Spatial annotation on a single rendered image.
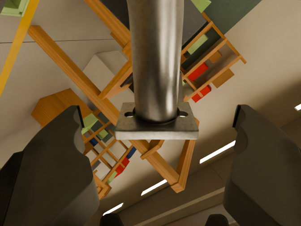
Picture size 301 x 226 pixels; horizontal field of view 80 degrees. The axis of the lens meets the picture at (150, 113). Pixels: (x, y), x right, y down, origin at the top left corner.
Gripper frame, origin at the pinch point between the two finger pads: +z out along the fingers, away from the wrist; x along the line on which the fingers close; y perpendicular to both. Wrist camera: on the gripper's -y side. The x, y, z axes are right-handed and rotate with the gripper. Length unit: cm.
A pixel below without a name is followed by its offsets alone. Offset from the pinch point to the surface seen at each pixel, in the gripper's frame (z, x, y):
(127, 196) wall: 566, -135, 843
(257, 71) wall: 515, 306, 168
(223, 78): 492, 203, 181
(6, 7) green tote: 15.2, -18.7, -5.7
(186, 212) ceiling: 309, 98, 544
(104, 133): 464, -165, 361
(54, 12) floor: 176, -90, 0
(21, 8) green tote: 16.9, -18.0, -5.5
